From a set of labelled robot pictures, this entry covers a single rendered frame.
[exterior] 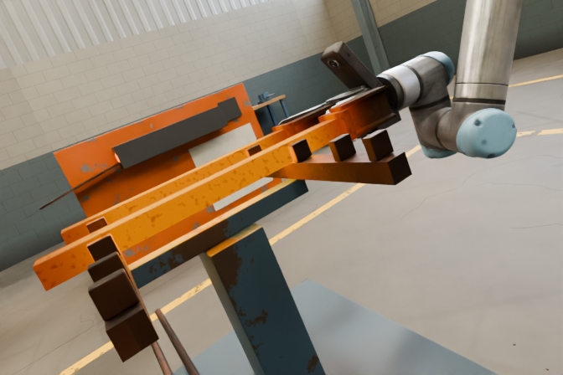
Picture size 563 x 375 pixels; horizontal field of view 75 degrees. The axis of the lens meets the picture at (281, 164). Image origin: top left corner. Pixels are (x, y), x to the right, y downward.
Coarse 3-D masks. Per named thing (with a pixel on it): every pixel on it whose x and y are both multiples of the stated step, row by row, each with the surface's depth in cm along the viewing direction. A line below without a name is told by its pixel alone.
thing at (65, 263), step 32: (384, 96) 48; (320, 128) 42; (352, 128) 44; (256, 160) 38; (288, 160) 40; (192, 192) 35; (224, 192) 37; (128, 224) 32; (160, 224) 34; (64, 256) 30
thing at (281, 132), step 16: (320, 112) 57; (272, 128) 57; (288, 128) 53; (304, 128) 57; (256, 144) 52; (272, 144) 53; (224, 160) 49; (240, 160) 50; (192, 176) 47; (208, 176) 48; (144, 192) 47; (160, 192) 45; (112, 208) 43; (128, 208) 44; (80, 224) 41; (64, 240) 40
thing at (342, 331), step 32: (320, 288) 62; (320, 320) 54; (352, 320) 51; (384, 320) 49; (224, 352) 55; (320, 352) 47; (352, 352) 45; (384, 352) 44; (416, 352) 42; (448, 352) 40
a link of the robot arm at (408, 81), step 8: (384, 72) 65; (392, 72) 64; (400, 72) 64; (408, 72) 64; (400, 80) 62; (408, 80) 63; (416, 80) 64; (408, 88) 63; (416, 88) 64; (408, 96) 63; (416, 96) 65; (408, 104) 65
